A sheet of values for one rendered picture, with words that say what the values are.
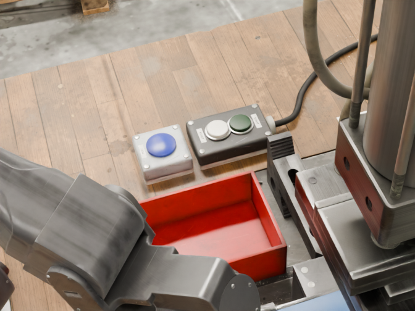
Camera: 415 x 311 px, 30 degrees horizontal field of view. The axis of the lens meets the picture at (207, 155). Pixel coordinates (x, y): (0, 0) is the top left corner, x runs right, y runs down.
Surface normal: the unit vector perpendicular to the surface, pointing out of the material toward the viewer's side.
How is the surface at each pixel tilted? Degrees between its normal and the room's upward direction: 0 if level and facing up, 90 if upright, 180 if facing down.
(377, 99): 90
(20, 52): 0
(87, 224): 25
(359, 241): 0
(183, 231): 0
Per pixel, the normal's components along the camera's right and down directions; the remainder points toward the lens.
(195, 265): -0.43, -0.69
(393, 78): -0.84, 0.45
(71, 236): 0.34, -0.46
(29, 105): -0.06, -0.64
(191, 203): 0.29, 0.72
